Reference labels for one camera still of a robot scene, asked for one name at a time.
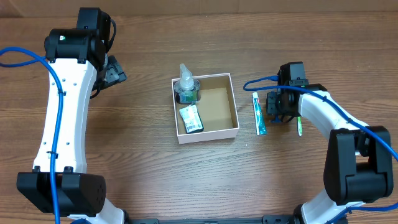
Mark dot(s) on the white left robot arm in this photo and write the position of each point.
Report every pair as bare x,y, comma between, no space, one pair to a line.
59,184

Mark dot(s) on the clear soap dispenser bottle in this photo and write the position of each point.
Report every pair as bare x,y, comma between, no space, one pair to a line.
187,88

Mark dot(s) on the white cardboard box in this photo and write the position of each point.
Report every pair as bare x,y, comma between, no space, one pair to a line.
216,107

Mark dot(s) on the green soap packet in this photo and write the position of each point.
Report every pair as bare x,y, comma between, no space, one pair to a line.
191,119

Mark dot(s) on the green toothbrush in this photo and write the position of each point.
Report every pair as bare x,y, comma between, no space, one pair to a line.
299,126

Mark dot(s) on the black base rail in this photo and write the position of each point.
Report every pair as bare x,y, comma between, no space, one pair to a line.
266,219

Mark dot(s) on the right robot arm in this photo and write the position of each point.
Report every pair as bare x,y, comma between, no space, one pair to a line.
358,167

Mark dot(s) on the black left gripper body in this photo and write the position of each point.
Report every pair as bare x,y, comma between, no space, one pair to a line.
115,72

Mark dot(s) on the blue disposable razor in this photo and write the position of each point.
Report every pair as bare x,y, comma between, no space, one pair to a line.
277,119

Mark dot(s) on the toothpaste tube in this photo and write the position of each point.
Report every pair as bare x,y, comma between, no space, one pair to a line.
259,119

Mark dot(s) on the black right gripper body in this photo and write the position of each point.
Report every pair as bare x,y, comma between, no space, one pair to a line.
272,104

